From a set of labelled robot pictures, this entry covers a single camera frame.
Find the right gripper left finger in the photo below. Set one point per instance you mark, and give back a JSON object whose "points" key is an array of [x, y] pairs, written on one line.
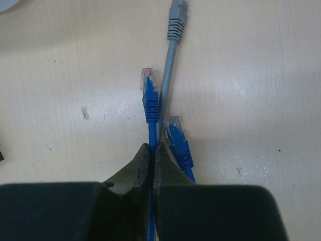
{"points": [[115, 209]]}

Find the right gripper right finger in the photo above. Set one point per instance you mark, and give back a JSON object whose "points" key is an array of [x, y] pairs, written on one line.
{"points": [[185, 210]]}

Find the black network switch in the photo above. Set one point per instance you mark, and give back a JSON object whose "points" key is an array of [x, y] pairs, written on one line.
{"points": [[1, 157]]}

